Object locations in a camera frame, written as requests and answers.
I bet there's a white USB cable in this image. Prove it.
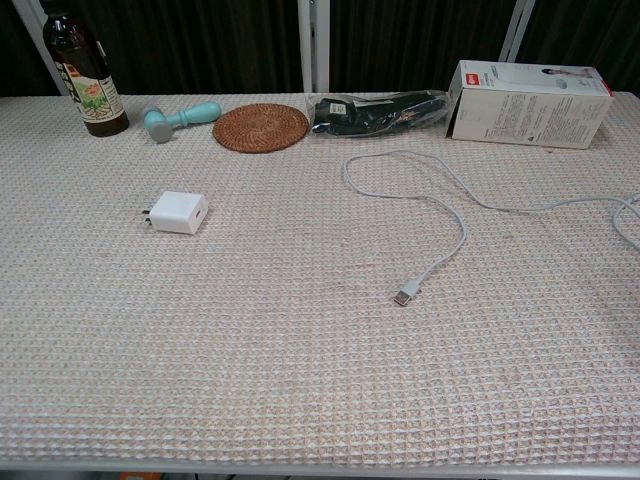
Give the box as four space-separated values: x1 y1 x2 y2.
341 149 640 308

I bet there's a white USB wall charger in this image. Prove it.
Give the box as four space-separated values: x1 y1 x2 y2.
138 190 209 237

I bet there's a beige waffle weave tablecloth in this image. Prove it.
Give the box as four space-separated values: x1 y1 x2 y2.
0 91 640 467

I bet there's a round woven rattan coaster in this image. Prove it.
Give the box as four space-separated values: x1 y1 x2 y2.
212 103 310 153

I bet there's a black item in plastic bag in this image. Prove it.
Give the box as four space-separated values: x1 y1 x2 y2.
305 89 455 137

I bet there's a teal handheld massager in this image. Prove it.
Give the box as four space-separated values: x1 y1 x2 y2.
143 101 223 144

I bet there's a black pleated curtain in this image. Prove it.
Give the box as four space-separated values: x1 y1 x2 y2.
0 0 640 98

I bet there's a white cardboard product box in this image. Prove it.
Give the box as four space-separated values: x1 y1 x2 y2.
445 59 615 150

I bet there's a brown glass bottle with label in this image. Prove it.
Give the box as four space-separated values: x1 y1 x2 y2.
42 0 131 138

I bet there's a white metal frame post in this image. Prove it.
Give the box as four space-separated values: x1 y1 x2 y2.
10 0 69 96
297 0 331 94
498 0 536 64

